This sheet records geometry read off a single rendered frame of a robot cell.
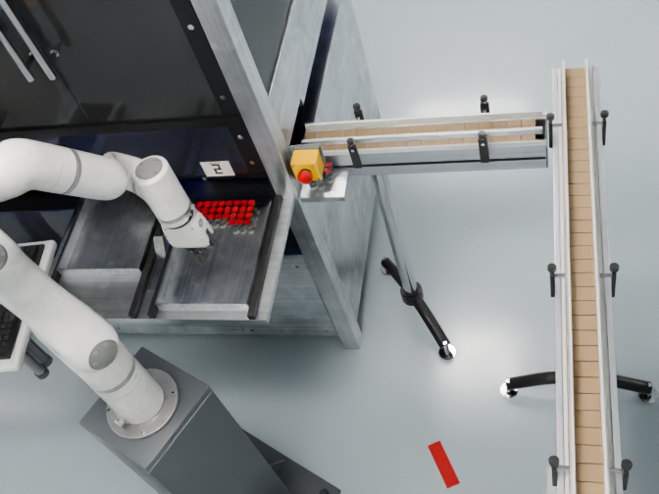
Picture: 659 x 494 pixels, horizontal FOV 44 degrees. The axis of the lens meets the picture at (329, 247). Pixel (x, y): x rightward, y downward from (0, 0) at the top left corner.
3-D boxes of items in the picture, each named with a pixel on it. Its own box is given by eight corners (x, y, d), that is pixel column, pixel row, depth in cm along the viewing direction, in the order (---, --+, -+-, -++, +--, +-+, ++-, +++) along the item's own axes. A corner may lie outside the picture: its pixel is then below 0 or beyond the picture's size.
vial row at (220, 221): (199, 222, 234) (193, 213, 230) (257, 222, 229) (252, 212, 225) (197, 229, 233) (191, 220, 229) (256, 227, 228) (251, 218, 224)
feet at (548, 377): (500, 379, 280) (497, 360, 269) (656, 384, 266) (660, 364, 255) (499, 401, 275) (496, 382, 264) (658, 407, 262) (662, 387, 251)
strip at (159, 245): (161, 248, 232) (152, 235, 227) (170, 248, 231) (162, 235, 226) (146, 289, 224) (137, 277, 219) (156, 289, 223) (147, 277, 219)
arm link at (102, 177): (21, 170, 163) (134, 191, 188) (67, 201, 154) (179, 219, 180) (35, 127, 161) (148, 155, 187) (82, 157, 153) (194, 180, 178)
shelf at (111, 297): (86, 189, 256) (83, 185, 255) (299, 181, 238) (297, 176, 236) (33, 321, 229) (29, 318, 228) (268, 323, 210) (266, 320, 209)
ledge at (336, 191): (309, 165, 240) (307, 161, 239) (352, 164, 237) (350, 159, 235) (301, 202, 232) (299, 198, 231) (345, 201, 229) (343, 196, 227)
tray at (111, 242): (98, 184, 253) (93, 177, 251) (175, 181, 246) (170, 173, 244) (62, 275, 234) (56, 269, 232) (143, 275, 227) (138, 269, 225)
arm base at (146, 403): (144, 453, 197) (111, 421, 182) (93, 418, 206) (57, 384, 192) (193, 390, 204) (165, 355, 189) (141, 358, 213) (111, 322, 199)
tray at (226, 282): (190, 210, 238) (185, 203, 235) (275, 208, 231) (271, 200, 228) (160, 310, 219) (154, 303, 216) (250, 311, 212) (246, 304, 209)
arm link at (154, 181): (144, 210, 184) (171, 226, 179) (119, 172, 174) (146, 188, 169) (170, 185, 187) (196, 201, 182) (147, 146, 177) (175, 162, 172)
